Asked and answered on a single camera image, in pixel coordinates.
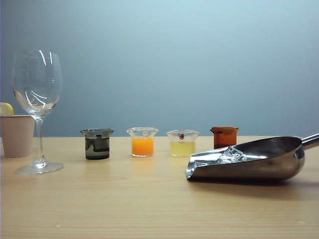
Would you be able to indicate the amber glass beaker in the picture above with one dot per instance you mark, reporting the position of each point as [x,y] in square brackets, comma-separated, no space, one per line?
[224,138]

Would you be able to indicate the yellow lemon slice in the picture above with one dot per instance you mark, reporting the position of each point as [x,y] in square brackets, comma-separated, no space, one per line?
[5,109]

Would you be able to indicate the smoked grey glass beaker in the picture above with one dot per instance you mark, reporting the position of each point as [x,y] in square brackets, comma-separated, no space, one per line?
[97,149]

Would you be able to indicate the beige paper cup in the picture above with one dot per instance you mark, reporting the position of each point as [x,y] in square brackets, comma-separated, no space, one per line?
[15,137]

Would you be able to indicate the clear wine glass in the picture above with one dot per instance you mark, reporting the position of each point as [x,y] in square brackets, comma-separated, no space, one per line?
[37,74]

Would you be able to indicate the clear ice cubes heap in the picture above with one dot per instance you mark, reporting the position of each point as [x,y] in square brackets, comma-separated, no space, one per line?
[233,154]

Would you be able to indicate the stainless steel ice scoop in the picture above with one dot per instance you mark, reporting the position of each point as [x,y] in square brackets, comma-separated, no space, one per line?
[261,169]

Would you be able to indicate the clear beaker orange juice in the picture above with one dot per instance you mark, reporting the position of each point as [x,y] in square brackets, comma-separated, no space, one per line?
[142,147]

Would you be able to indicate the clear beaker pale yellow liquid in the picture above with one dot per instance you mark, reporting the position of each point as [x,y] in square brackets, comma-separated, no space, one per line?
[182,148]

